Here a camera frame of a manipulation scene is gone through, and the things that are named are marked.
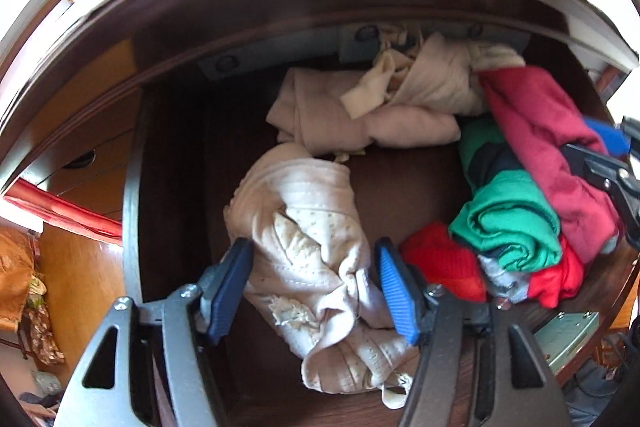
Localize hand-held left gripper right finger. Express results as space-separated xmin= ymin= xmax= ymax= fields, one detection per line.
xmin=374 ymin=237 xmax=573 ymax=427

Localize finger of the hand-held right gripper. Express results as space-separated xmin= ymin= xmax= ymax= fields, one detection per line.
xmin=559 ymin=143 xmax=640 ymax=253
xmin=582 ymin=116 xmax=640 ymax=160

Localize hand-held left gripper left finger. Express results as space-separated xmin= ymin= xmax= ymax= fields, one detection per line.
xmin=52 ymin=237 xmax=256 ymax=427

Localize bright red underwear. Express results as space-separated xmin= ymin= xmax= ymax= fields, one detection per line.
xmin=398 ymin=221 xmax=488 ymax=303
xmin=527 ymin=234 xmax=586 ymax=309

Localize dark red underwear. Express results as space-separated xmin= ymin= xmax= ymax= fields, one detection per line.
xmin=477 ymin=66 xmax=623 ymax=253

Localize cream lace trimmed underwear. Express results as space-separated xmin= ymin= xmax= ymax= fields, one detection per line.
xmin=223 ymin=143 xmax=426 ymax=410

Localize green underwear with dark stripe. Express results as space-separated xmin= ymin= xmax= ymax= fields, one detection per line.
xmin=448 ymin=117 xmax=563 ymax=270

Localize dark wooden drawer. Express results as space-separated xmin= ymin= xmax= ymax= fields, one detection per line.
xmin=122 ymin=19 xmax=640 ymax=427

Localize cream ribbed underwear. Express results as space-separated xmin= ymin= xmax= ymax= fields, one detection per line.
xmin=340 ymin=24 xmax=526 ymax=118

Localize pale pink underwear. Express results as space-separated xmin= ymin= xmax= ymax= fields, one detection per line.
xmin=266 ymin=68 xmax=461 ymax=158

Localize green metal drawer lock plate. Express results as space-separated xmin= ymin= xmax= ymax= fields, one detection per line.
xmin=532 ymin=311 xmax=601 ymax=375

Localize red fabric band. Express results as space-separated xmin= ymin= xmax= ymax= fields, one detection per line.
xmin=0 ymin=179 xmax=123 ymax=240

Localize light wooden nightstand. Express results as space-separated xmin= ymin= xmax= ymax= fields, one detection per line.
xmin=10 ymin=39 xmax=143 ymax=223

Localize golden brown patterned cloth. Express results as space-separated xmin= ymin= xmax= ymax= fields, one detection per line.
xmin=0 ymin=227 xmax=66 ymax=365

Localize person's grey trousers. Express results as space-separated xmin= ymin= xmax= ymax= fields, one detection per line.
xmin=560 ymin=354 xmax=633 ymax=427

